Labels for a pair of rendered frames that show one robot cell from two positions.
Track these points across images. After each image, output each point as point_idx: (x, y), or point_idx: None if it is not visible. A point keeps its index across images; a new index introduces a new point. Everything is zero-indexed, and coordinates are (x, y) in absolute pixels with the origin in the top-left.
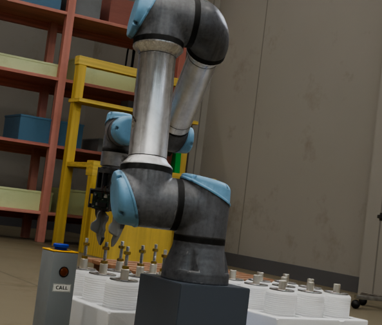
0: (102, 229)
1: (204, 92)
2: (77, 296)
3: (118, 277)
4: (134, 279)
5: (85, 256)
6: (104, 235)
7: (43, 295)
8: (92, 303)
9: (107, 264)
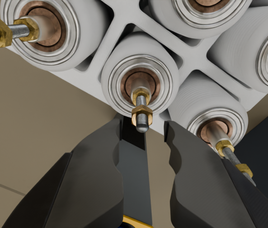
0: (118, 161)
1: None
2: (92, 68)
3: (196, 121)
4: (232, 113)
5: (34, 39)
6: (117, 126)
7: None
8: (152, 117)
9: (150, 96)
